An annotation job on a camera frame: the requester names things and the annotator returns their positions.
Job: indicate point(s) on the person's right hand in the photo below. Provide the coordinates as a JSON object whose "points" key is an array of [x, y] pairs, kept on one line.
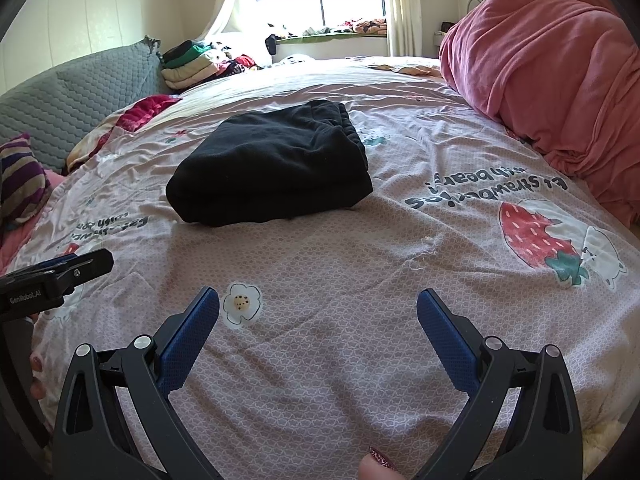
{"points": [[377, 467]]}

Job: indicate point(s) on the black long-sleeved shirt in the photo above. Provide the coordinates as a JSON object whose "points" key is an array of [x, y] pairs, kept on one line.
{"points": [[270, 170]]}

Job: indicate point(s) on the stack of folded clothes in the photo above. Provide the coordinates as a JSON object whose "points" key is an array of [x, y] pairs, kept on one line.
{"points": [[192, 67]]}

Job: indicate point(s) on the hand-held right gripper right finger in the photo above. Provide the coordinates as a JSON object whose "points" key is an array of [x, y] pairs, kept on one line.
{"points": [[450, 340]]}

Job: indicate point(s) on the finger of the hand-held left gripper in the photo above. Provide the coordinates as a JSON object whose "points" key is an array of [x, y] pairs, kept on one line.
{"points": [[55, 260], [92, 262]]}

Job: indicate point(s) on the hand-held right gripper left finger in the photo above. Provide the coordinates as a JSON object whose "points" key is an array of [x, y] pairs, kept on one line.
{"points": [[187, 340]]}

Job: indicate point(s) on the grey quilted headboard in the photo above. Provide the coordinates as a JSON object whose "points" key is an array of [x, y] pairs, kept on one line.
{"points": [[75, 100]]}

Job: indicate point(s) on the white and black cloth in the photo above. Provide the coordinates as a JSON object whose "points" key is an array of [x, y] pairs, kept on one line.
{"points": [[295, 59]]}

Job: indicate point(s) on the pink floral cloth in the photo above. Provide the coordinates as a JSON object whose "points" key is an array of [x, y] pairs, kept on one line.
{"points": [[405, 67]]}

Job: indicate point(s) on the green windowsill mat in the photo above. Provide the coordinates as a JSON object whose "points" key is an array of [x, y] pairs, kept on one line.
{"points": [[330, 37]]}

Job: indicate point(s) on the pink strawberry print bedsheet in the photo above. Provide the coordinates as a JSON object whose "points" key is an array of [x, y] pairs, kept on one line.
{"points": [[320, 270]]}

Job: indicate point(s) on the person's left hand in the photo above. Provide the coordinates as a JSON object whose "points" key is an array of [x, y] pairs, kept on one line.
{"points": [[38, 365]]}

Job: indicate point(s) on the clothes on windowsill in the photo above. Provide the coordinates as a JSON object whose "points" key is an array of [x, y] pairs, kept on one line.
{"points": [[360, 26]]}

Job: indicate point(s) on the dark patterned clothes pile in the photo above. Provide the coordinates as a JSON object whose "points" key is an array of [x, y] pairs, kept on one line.
{"points": [[240, 66]]}

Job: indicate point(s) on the cream curtain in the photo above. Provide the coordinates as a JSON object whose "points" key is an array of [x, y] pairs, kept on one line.
{"points": [[402, 10]]}

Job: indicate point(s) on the purple striped pillow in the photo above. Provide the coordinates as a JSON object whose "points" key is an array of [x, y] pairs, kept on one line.
{"points": [[20, 180]]}

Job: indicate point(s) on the black and white plush toy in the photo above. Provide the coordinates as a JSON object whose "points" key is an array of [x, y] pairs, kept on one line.
{"points": [[272, 42]]}

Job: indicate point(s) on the pink duvet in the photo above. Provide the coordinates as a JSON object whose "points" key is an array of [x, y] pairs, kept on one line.
{"points": [[550, 60]]}

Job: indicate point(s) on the red and cream floral quilt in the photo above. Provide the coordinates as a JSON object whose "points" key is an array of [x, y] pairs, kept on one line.
{"points": [[145, 107]]}

